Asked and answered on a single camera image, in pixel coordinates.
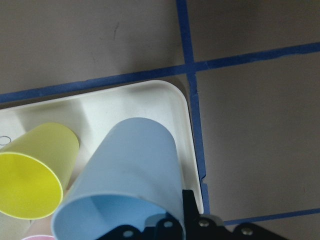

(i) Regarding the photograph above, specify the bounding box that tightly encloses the yellow plastic cup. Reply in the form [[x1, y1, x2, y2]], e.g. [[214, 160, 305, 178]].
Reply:
[[0, 122, 80, 220]]

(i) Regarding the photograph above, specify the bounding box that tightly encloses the light blue plastic cup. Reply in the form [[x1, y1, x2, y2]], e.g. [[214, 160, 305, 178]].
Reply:
[[51, 117, 184, 240]]

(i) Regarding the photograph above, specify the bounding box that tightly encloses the white compartment tray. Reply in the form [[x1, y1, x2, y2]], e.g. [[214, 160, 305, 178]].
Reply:
[[0, 79, 205, 240]]

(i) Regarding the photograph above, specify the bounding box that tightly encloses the pink plastic cup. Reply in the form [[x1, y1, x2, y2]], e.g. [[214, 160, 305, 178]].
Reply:
[[21, 235, 55, 240]]

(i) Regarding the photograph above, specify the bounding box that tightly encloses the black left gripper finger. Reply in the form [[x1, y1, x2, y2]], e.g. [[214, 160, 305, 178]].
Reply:
[[100, 190, 285, 240]]

